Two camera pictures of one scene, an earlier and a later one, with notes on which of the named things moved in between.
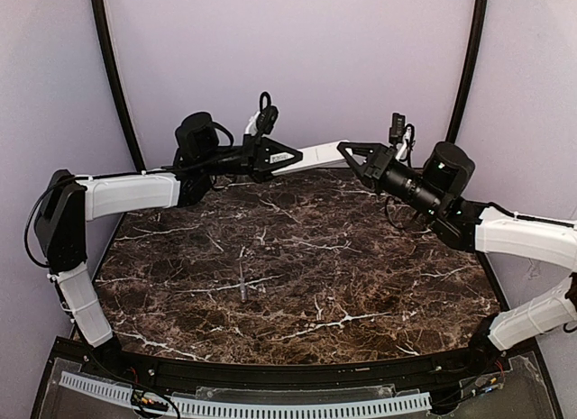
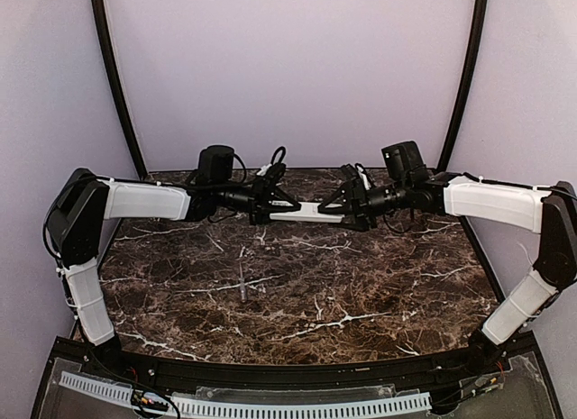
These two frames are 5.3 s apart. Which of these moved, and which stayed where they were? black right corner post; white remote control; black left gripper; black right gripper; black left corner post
Moved: black right gripper; white remote control; black left gripper
Stayed: black right corner post; black left corner post
